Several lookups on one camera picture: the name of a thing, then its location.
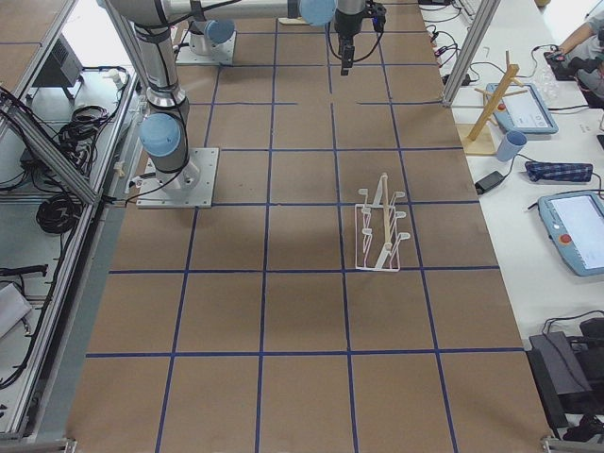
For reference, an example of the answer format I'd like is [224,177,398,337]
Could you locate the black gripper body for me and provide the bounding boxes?
[335,21,361,61]

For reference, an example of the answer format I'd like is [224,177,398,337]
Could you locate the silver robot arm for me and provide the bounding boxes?
[189,20,235,56]
[113,1,376,205]

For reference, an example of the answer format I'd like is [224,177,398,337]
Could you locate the blue cup on desk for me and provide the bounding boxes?
[495,130,528,162]

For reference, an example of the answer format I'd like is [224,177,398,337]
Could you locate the wooden mug tree stand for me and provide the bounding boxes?
[458,52,528,156]

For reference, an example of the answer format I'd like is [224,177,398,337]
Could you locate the blue teach pendant far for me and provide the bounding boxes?
[494,83,559,135]

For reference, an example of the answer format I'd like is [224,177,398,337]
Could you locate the blue teach pendant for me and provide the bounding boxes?
[537,191,603,277]
[494,83,559,135]

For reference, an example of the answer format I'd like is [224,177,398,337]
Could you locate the black power adapter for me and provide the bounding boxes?
[475,171,506,195]

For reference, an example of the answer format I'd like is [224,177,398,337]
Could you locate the blue plaid pencil case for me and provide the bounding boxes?
[525,161,594,182]

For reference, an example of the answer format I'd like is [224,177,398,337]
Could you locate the blue teach pendant near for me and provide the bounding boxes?
[537,191,603,277]

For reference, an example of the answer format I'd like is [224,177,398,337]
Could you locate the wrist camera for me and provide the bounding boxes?
[366,0,386,33]

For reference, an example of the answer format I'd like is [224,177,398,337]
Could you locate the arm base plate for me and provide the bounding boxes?
[176,34,236,66]
[135,147,219,209]

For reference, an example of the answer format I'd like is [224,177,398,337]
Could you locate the aluminium frame post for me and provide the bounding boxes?
[442,0,500,107]

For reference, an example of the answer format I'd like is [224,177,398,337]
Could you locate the white wire cup rack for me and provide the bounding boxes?
[354,173,411,273]

